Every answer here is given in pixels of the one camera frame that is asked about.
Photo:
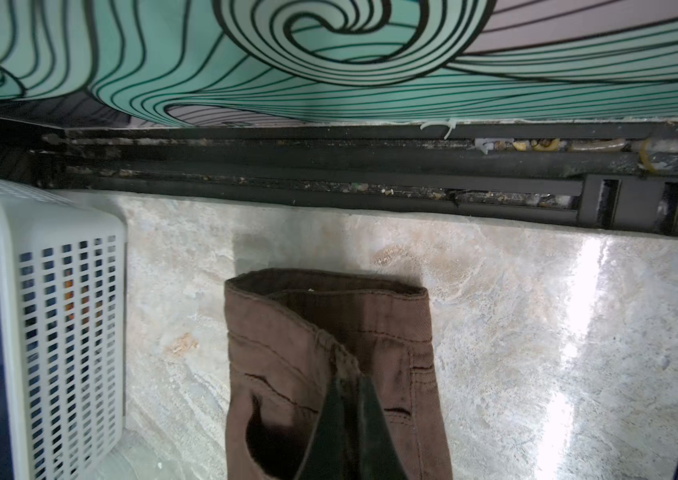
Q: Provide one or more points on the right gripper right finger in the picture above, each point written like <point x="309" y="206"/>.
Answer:
<point x="372" y="453"/>

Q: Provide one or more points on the white plastic laundry basket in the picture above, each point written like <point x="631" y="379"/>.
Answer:
<point x="62" y="302"/>

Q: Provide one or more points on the brown trousers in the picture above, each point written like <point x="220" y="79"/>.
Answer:
<point x="291" y="332"/>

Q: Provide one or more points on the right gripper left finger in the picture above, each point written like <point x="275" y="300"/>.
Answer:
<point x="325" y="456"/>

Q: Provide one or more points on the black right floor frame rail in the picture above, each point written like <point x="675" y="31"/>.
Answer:
<point x="601" y="176"/>

